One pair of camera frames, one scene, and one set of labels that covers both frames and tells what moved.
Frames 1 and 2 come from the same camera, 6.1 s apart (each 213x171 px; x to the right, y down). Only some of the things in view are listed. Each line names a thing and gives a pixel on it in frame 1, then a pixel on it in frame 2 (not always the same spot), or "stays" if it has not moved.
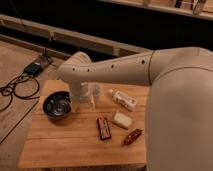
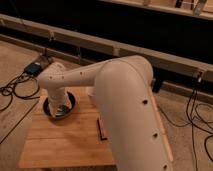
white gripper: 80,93 to 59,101
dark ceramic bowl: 57,104 stays
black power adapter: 34,68 stays
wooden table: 67,133 stays
